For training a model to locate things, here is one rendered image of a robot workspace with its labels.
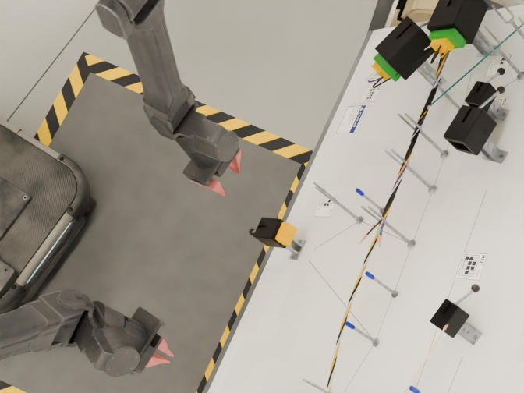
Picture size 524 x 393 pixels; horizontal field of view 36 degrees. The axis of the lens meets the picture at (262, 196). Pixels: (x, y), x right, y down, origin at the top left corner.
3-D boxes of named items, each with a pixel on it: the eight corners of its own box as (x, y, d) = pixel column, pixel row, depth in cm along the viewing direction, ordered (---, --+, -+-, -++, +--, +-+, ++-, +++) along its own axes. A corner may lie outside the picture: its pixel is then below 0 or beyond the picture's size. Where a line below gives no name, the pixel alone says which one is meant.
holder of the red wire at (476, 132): (534, 111, 143) (503, 76, 137) (496, 174, 141) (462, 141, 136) (512, 107, 147) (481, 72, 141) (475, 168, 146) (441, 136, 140)
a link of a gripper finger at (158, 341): (189, 352, 142) (156, 334, 135) (168, 387, 140) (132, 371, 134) (167, 336, 146) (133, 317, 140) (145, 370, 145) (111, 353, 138)
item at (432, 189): (426, 193, 151) (381, 154, 143) (430, 185, 151) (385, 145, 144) (435, 193, 149) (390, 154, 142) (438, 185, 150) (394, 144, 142)
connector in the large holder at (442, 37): (467, 40, 151) (454, 27, 149) (461, 54, 150) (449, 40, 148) (443, 44, 155) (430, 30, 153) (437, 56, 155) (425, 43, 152)
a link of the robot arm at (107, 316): (93, 291, 130) (69, 316, 130) (107, 318, 125) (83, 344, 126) (121, 306, 135) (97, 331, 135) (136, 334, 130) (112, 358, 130)
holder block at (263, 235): (274, 236, 177) (244, 214, 171) (312, 241, 167) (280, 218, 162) (266, 255, 176) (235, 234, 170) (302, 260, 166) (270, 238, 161)
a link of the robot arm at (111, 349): (57, 287, 125) (36, 331, 127) (80, 336, 116) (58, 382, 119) (124, 294, 132) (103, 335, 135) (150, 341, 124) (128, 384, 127)
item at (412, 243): (405, 248, 147) (359, 210, 140) (408, 239, 148) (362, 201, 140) (414, 249, 146) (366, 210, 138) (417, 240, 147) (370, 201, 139)
